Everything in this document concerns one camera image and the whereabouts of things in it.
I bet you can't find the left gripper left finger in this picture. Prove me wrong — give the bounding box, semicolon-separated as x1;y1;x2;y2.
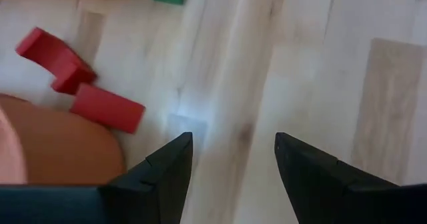
98;131;194;224

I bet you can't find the large orange plastic bin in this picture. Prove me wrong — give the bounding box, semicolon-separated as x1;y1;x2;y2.
0;93;127;185

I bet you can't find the red arch block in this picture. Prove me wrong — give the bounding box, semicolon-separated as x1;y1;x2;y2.
15;26;98;95

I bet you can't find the red toy block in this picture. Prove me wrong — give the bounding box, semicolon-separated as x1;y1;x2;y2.
69;83;147;135

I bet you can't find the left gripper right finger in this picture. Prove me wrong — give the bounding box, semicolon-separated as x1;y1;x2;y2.
274;131;401;224

